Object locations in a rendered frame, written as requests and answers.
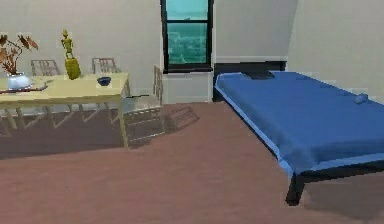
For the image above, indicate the grey metal chair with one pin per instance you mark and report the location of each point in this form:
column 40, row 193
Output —
column 45, row 67
column 143, row 110
column 105, row 65

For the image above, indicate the dark blue bowl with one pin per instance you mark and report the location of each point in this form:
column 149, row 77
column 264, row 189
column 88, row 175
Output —
column 104, row 81

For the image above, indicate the yellow figurine statue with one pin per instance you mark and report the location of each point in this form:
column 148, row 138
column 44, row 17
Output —
column 71, row 63

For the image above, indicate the brown plant in white pot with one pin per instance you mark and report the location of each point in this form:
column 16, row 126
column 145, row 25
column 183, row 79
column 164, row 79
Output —
column 15, row 66

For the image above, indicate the pale wooden table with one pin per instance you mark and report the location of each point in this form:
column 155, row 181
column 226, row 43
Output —
column 66, row 91

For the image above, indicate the blue bed with black frame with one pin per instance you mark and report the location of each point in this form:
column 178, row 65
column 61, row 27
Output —
column 300, row 113

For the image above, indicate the small blue object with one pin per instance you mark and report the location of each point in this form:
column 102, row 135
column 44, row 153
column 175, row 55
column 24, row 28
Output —
column 361, row 98

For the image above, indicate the black framed window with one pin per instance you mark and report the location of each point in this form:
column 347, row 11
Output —
column 187, row 36

